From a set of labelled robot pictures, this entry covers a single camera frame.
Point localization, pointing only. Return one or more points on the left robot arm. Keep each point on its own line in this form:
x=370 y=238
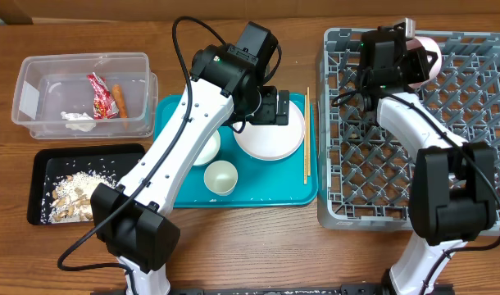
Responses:
x=227 y=84

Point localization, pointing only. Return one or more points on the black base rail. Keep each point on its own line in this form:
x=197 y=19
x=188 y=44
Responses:
x=346 y=289

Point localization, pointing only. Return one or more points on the rice and peanut shells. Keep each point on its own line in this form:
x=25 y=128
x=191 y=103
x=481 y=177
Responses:
x=68 y=185

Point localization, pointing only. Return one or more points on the wooden chopstick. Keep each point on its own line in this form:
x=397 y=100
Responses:
x=308 y=130
x=304 y=142

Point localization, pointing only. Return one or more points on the clear plastic bin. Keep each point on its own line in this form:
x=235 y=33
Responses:
x=48 y=85

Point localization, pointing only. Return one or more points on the white tissue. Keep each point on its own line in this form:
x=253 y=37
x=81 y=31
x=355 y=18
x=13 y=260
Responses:
x=78 y=121

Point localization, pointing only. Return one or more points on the red snack wrapper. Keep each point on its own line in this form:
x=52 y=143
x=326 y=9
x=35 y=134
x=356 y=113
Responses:
x=104 y=105

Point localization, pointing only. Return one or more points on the orange carrot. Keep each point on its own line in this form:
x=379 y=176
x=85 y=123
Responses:
x=118 y=95

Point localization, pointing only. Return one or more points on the black tray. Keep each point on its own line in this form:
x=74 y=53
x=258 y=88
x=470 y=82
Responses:
x=126 y=156

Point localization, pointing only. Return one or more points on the teal serving tray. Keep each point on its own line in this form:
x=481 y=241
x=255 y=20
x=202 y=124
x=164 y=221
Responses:
x=260 y=183

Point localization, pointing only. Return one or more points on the large pink plate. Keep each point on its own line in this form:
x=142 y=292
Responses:
x=273 y=142

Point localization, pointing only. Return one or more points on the small white cup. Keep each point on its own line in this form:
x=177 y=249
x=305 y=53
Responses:
x=221 y=177

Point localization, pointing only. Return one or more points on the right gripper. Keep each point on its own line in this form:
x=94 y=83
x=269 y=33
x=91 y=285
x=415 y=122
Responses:
x=420 y=68

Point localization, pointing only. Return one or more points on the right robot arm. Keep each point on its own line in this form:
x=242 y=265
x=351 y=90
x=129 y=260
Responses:
x=452 y=194

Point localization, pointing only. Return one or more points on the grey dishwasher rack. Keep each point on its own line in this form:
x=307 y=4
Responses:
x=365 y=173

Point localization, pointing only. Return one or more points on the white bowl with food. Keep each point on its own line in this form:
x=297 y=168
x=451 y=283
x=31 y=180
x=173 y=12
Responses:
x=209 y=151

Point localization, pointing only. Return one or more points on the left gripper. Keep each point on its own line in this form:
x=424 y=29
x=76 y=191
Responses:
x=269 y=114

